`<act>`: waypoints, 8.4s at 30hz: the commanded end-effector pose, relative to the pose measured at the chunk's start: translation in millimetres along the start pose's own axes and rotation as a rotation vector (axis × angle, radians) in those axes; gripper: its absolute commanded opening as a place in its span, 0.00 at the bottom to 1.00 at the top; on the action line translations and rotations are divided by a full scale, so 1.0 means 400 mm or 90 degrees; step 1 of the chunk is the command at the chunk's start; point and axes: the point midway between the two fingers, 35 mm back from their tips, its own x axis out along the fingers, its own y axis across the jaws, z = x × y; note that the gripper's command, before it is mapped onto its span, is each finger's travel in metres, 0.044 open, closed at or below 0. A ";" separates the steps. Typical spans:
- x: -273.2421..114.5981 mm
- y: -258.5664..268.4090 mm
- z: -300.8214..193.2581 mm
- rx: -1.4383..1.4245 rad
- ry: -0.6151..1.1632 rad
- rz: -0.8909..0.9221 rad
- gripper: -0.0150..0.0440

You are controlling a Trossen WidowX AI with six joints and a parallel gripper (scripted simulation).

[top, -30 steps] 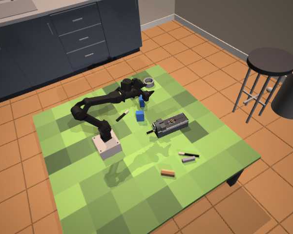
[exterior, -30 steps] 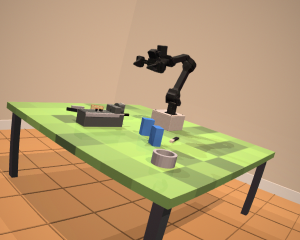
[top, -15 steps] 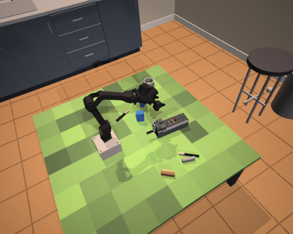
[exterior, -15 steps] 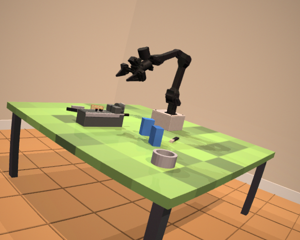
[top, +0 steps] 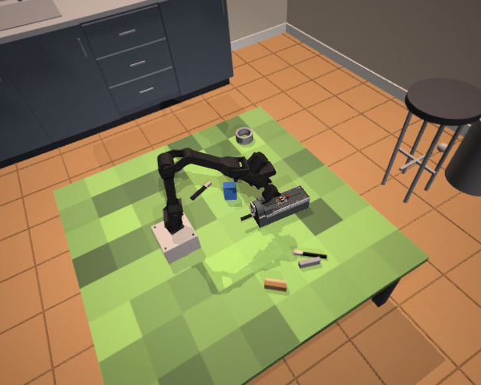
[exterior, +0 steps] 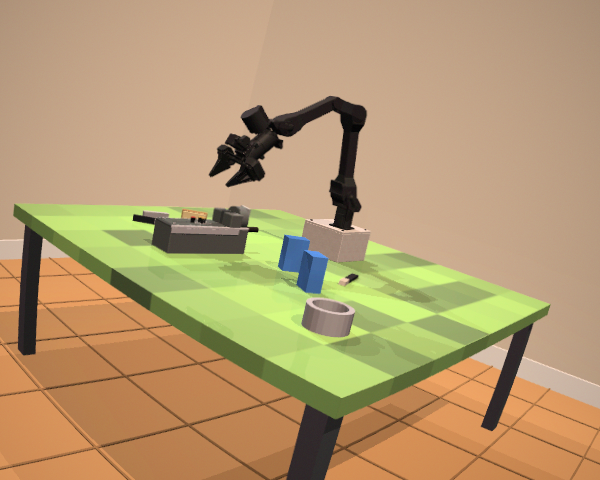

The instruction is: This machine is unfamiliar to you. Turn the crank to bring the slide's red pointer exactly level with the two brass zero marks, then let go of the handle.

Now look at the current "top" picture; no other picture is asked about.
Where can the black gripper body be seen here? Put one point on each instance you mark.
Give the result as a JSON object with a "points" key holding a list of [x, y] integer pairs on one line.
{"points": [[270, 190]]}

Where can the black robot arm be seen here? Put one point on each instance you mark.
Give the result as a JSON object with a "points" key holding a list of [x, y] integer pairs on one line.
{"points": [[229, 166]]}

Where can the grey hollow cylinder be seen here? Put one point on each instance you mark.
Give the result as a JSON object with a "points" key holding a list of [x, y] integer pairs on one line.
{"points": [[244, 140]]}

